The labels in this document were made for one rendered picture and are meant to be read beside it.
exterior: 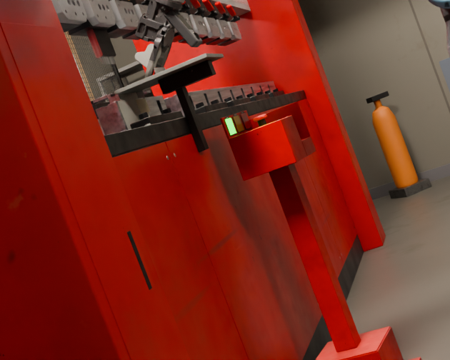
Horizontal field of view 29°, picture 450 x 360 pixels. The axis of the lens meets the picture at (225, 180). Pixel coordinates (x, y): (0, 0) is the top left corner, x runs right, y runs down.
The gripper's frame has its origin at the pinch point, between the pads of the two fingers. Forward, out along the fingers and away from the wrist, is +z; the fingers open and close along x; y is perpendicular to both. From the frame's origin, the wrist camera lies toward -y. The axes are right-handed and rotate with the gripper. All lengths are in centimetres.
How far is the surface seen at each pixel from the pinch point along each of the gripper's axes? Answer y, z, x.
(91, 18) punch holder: 16.7, -9.9, 11.2
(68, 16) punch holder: 14.9, -10.2, 28.5
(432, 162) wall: -83, 46, -395
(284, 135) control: -37.9, 3.1, -3.5
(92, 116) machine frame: -21, -3, 88
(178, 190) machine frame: -23.8, 18.6, 30.1
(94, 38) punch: 16.3, -4.6, 6.5
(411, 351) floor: -91, 55, -34
